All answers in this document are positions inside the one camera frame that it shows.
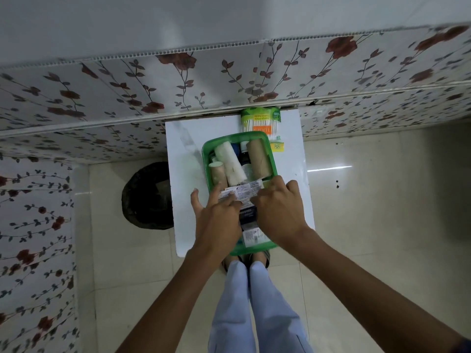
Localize person's left sandal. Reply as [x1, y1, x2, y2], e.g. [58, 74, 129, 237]
[222, 255, 242, 273]

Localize dark small box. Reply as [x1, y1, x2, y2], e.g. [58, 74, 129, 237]
[239, 206, 258, 225]

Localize clear bottle with dark cap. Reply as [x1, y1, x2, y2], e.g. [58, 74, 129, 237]
[239, 141, 255, 181]

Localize large beige bandage roll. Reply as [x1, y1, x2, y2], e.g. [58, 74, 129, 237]
[246, 138, 273, 181]

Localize person's left hand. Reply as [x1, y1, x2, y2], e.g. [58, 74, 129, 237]
[190, 182, 244, 267]

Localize person's right forearm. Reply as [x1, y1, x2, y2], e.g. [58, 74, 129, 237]
[284, 227, 471, 353]

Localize light blue trousers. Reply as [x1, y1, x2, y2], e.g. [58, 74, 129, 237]
[208, 260, 314, 353]

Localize white labelled box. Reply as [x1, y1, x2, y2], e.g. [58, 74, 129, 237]
[241, 222, 272, 249]

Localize black waste bin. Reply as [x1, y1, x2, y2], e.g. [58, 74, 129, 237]
[121, 161, 174, 231]

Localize white printed packet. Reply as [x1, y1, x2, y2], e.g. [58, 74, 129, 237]
[218, 179, 264, 209]

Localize person's left forearm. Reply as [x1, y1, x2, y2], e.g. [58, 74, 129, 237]
[116, 248, 222, 353]

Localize white bandage roll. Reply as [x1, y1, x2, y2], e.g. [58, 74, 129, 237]
[214, 141, 248, 187]

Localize person's right hand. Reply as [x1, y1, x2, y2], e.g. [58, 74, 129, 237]
[250, 176, 312, 251]

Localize person's right sandal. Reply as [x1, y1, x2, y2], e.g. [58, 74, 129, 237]
[248, 251, 272, 269]

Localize small beige bandage roll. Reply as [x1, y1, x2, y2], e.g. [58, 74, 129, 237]
[208, 161, 229, 190]

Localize green cotton swab packet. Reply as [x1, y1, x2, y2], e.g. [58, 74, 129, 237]
[241, 107, 285, 153]

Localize person's sandal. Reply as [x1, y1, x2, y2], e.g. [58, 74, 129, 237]
[222, 255, 242, 273]
[248, 251, 272, 269]

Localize green plastic tray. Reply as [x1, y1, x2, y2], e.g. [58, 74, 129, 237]
[201, 131, 279, 257]

